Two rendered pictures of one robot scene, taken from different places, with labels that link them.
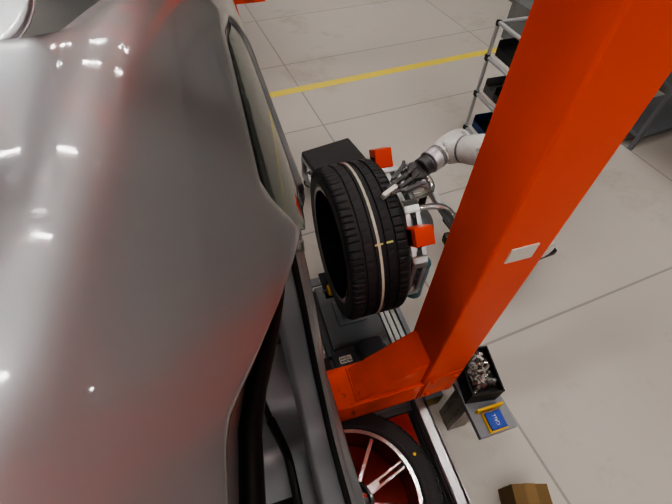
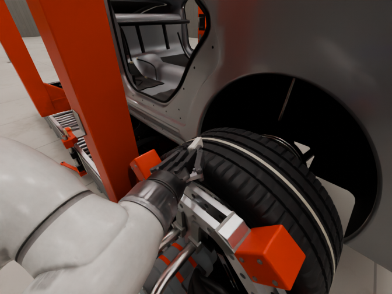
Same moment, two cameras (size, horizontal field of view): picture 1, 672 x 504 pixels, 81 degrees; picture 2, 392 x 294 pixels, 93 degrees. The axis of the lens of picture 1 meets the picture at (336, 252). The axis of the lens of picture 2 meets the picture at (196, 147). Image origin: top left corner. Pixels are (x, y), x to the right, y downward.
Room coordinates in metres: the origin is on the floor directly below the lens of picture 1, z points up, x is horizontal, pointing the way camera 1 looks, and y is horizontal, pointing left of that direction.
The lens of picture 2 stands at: (1.41, -0.38, 1.48)
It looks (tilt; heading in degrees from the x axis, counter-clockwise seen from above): 36 degrees down; 152
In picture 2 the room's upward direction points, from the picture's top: straight up
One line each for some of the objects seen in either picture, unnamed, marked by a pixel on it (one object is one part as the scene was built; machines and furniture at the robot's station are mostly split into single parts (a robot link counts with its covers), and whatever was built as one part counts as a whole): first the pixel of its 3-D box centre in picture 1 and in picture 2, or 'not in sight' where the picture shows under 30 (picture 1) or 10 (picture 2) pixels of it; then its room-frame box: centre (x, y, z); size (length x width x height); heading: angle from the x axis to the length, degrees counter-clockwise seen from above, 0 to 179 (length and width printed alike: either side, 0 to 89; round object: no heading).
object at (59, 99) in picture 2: not in sight; (73, 92); (-1.31, -0.66, 0.69); 0.52 x 0.17 x 0.35; 108
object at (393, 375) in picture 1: (351, 383); not in sight; (0.53, -0.07, 0.69); 0.52 x 0.17 x 0.35; 108
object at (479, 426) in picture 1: (472, 383); not in sight; (0.63, -0.62, 0.44); 0.43 x 0.17 x 0.03; 18
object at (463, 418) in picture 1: (462, 405); not in sight; (0.60, -0.63, 0.21); 0.10 x 0.10 x 0.42; 18
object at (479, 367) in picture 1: (476, 374); not in sight; (0.64, -0.61, 0.51); 0.20 x 0.14 x 0.13; 9
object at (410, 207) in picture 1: (391, 231); (196, 252); (1.15, -0.24, 0.85); 0.54 x 0.07 x 0.54; 18
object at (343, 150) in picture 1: (335, 174); not in sight; (2.30, 0.02, 0.17); 0.43 x 0.36 x 0.34; 118
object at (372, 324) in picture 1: (349, 302); not in sight; (1.10, -0.08, 0.32); 0.40 x 0.30 x 0.28; 18
